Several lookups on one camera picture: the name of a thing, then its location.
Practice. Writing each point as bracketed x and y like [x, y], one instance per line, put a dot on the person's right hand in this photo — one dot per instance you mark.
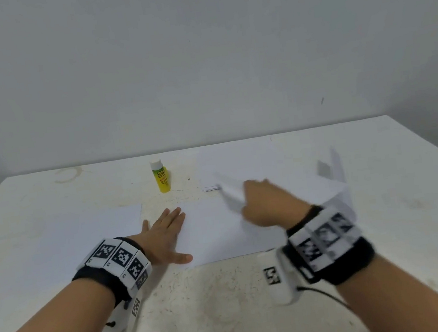
[272, 203]

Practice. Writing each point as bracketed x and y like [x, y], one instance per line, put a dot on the person's left hand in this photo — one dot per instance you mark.
[160, 240]

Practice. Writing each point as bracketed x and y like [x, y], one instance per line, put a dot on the glued white paper sheet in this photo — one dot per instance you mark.
[238, 160]
[211, 231]

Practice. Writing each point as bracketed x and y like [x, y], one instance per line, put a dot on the single white paper sheet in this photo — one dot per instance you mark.
[322, 186]

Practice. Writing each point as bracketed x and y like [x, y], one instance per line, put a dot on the yellow glue stick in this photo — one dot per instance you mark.
[161, 177]

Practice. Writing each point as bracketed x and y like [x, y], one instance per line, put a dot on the person's right forearm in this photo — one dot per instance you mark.
[406, 304]

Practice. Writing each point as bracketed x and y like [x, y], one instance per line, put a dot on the black marker wristband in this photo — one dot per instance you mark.
[327, 244]
[113, 268]

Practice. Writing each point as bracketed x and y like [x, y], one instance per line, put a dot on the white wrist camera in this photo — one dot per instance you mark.
[280, 278]
[123, 317]

